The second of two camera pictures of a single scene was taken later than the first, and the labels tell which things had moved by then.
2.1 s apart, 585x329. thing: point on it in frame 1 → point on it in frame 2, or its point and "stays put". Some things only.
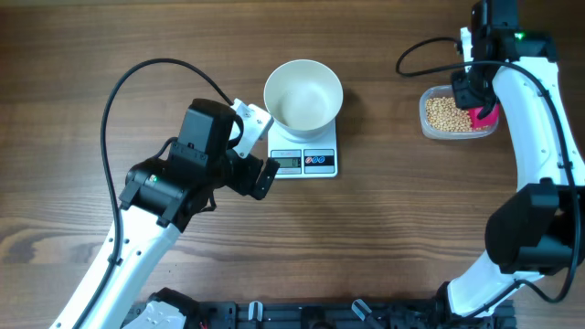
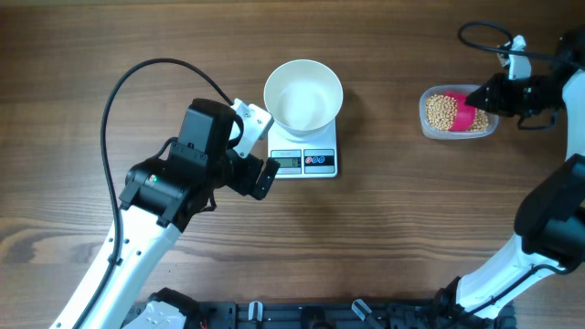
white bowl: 303,97 stays put
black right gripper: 464,98 → 494,85
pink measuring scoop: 491,120 → 464,114
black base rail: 333,314 stays put
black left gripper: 245,184 stays put
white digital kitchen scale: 301,160 stays put
